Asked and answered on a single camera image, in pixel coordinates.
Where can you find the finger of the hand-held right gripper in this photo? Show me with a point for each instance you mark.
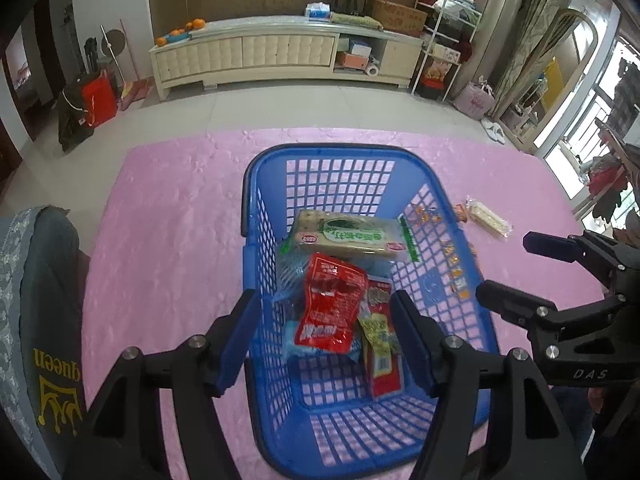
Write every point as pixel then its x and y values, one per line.
pixel 542 243
pixel 500 297

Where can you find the white shelf rack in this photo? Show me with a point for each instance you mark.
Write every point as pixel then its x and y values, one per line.
pixel 445 40

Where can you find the red and yellow snack packet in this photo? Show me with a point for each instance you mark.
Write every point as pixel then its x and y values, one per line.
pixel 382 380

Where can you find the pink quilted mat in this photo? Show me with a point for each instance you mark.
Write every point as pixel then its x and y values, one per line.
pixel 175 235

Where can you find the pink bag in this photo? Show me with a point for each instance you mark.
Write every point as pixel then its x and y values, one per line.
pixel 474 101

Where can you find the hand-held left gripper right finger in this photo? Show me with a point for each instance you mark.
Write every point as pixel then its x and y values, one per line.
pixel 410 340

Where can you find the hanging dark clothes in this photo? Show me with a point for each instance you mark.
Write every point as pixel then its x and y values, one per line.
pixel 607 185

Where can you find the green label cracker packet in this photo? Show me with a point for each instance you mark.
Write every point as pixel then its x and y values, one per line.
pixel 350 235

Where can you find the clear blue snack packet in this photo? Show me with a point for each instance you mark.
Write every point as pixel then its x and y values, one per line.
pixel 295 345

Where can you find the white slipper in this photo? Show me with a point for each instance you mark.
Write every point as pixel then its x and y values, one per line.
pixel 498 133
pixel 489 129

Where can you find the clear plastic snack packet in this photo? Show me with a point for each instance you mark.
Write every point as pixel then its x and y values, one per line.
pixel 287 280

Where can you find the blue plastic basket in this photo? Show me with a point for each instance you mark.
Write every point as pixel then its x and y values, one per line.
pixel 350 152

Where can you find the blue and white box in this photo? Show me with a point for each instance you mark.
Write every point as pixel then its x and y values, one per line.
pixel 360 47

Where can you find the brown cardboard box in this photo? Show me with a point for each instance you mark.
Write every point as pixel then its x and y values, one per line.
pixel 400 17

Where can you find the cream tv cabinet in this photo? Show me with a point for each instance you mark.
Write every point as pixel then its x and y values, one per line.
pixel 280 52

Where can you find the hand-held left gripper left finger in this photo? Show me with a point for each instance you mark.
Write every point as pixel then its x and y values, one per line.
pixel 237 340

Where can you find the arched floor mirror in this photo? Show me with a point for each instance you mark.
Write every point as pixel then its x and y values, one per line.
pixel 560 75

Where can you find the black bag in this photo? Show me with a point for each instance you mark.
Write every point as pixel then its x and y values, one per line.
pixel 70 120

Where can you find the white wafer bar packet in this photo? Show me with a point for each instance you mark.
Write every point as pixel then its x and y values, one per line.
pixel 487 217

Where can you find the grey standing air conditioner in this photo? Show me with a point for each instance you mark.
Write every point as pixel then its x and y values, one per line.
pixel 495 20

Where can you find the patterned curtain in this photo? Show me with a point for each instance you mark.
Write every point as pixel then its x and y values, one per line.
pixel 542 0

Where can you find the blue tissue box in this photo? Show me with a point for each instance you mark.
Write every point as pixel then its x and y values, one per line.
pixel 318 12

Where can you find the white paper roll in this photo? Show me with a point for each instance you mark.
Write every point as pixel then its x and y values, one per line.
pixel 372 69

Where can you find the orange snack bar packet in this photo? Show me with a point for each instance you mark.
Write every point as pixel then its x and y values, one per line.
pixel 461 212

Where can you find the green folded cloth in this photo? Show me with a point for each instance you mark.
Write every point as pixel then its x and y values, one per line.
pixel 355 20

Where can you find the wooden clothes rack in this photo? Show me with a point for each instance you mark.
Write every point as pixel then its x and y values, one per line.
pixel 620 142

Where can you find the red bag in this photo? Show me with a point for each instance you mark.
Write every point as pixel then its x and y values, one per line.
pixel 100 102

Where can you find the orange flat box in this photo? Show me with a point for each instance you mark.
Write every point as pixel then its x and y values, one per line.
pixel 352 61

